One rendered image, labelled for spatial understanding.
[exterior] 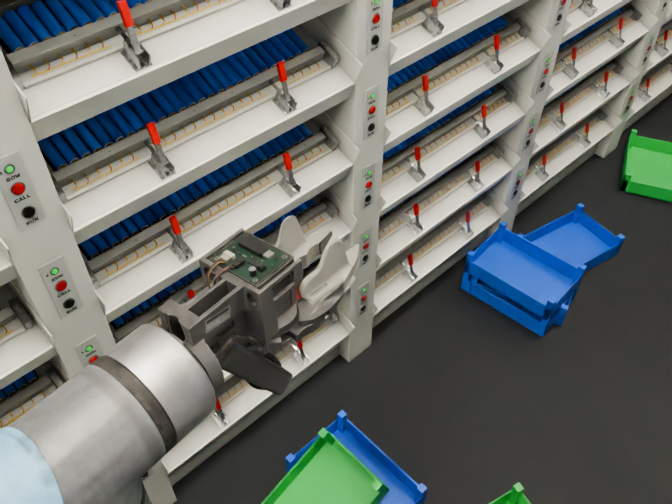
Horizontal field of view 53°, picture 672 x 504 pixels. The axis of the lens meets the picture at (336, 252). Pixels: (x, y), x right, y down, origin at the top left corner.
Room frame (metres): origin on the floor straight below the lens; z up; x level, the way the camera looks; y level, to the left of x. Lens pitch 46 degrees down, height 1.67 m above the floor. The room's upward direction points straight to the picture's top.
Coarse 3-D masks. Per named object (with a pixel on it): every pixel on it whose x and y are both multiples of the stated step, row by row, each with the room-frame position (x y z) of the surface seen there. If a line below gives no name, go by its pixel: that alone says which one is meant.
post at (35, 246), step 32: (0, 64) 0.73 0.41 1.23; (0, 96) 0.72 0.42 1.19; (0, 128) 0.71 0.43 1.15; (32, 160) 0.73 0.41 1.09; (0, 192) 0.69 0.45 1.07; (0, 224) 0.68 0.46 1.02; (64, 224) 0.73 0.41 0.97; (32, 256) 0.69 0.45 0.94; (64, 256) 0.72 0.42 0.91; (32, 288) 0.68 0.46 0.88; (64, 320) 0.70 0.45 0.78; (96, 320) 0.73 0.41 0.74; (64, 352) 0.68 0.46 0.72; (160, 480) 0.73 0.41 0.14
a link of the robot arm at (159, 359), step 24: (144, 336) 0.31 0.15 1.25; (168, 336) 0.31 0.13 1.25; (120, 360) 0.29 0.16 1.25; (144, 360) 0.29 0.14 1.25; (168, 360) 0.29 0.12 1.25; (192, 360) 0.30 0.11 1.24; (144, 384) 0.27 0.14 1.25; (168, 384) 0.27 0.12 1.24; (192, 384) 0.28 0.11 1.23; (168, 408) 0.26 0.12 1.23; (192, 408) 0.27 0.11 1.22
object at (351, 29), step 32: (352, 0) 1.17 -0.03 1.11; (384, 0) 1.21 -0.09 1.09; (352, 32) 1.16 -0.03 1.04; (384, 32) 1.21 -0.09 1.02; (384, 64) 1.21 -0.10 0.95; (352, 96) 1.16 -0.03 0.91; (384, 96) 1.22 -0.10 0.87; (352, 128) 1.16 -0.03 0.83; (384, 128) 1.22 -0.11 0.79; (352, 192) 1.16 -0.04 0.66; (352, 288) 1.16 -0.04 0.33; (352, 320) 1.16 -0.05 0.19; (352, 352) 1.17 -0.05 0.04
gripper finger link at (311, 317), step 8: (336, 288) 0.41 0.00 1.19; (328, 296) 0.40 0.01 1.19; (336, 296) 0.41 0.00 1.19; (304, 304) 0.39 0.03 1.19; (320, 304) 0.39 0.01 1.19; (328, 304) 0.39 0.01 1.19; (336, 304) 0.40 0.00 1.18; (304, 312) 0.38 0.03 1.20; (312, 312) 0.38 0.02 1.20; (320, 312) 0.38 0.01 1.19; (328, 312) 0.39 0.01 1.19; (304, 320) 0.37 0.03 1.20; (312, 320) 0.37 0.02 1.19; (320, 320) 0.38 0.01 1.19; (296, 328) 0.37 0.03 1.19; (304, 328) 0.37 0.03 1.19; (312, 328) 0.37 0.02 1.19; (296, 336) 0.36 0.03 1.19
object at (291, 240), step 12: (288, 216) 0.47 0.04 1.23; (288, 228) 0.46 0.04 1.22; (300, 228) 0.47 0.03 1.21; (288, 240) 0.46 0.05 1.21; (300, 240) 0.47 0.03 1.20; (312, 240) 0.48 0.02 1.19; (324, 240) 0.48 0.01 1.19; (288, 252) 0.45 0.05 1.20; (300, 252) 0.46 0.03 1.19; (312, 252) 0.47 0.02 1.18
